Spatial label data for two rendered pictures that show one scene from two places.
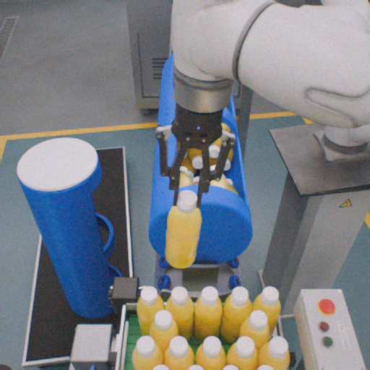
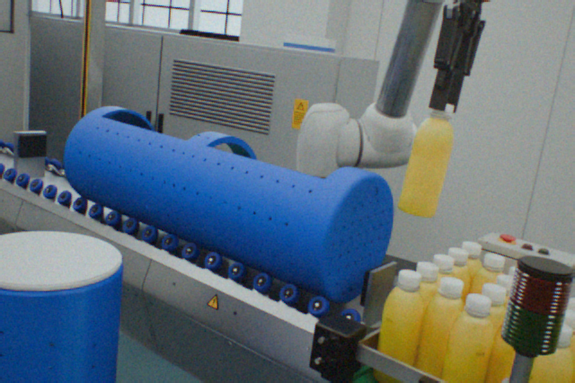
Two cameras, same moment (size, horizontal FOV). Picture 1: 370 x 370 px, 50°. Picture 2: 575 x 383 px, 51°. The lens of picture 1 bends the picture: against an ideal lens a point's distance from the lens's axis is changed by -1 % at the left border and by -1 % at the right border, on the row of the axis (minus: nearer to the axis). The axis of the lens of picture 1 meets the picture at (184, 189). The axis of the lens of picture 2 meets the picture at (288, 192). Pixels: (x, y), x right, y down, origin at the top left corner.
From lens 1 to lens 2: 115 cm
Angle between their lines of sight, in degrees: 55
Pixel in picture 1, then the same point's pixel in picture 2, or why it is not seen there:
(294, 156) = not seen: hidden behind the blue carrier
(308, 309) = (502, 244)
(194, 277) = (378, 292)
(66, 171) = (81, 259)
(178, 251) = (440, 180)
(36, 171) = (28, 271)
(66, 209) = (104, 325)
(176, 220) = (445, 129)
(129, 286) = (343, 321)
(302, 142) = not seen: hidden behind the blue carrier
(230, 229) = (382, 217)
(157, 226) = (335, 225)
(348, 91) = not seen: outside the picture
